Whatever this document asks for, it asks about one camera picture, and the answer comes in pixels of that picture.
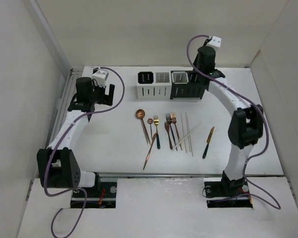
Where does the large copper spoon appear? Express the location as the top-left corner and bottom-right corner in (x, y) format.
(136, 109), (151, 146)

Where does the gold knife black handle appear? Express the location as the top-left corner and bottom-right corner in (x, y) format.
(202, 126), (215, 159)

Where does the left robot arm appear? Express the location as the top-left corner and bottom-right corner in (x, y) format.
(37, 73), (115, 197)

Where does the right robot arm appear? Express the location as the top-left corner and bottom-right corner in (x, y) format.
(194, 46), (263, 198)

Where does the black utensil holder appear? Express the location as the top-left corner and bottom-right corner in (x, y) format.
(170, 70), (208, 100)

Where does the white utensil holder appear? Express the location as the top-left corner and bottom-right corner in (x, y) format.
(136, 71), (172, 101)

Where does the small copper spoon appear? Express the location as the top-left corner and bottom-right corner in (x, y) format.
(147, 118), (153, 138)

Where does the black fork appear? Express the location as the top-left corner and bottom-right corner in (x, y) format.
(166, 113), (176, 145)

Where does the copper fork right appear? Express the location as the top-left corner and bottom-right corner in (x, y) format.
(171, 113), (180, 142)

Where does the metal chopstick right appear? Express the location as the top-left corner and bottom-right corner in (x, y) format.
(185, 112), (194, 157)

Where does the copper knife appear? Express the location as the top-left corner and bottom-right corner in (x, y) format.
(143, 133), (157, 170)

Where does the white chopstick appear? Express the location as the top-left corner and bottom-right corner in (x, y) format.
(171, 122), (202, 151)

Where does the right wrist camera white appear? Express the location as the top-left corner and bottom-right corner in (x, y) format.
(206, 36), (222, 50)

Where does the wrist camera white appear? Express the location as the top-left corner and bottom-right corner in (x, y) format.
(206, 36), (222, 50)
(92, 69), (109, 88)

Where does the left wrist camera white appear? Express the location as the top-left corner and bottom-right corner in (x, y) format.
(92, 69), (109, 88)

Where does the aluminium rail left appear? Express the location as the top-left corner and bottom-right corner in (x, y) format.
(43, 67), (83, 149)

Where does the aluminium rail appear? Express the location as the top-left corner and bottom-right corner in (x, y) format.
(43, 67), (83, 149)
(99, 172), (286, 179)

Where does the gold fork dark handle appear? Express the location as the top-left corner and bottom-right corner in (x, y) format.
(153, 115), (161, 149)

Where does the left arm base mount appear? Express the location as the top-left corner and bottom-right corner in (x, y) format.
(70, 178), (117, 209)

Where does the front aluminium rail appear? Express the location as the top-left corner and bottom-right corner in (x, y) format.
(99, 172), (286, 179)

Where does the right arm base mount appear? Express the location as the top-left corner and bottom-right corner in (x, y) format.
(203, 178), (253, 208)

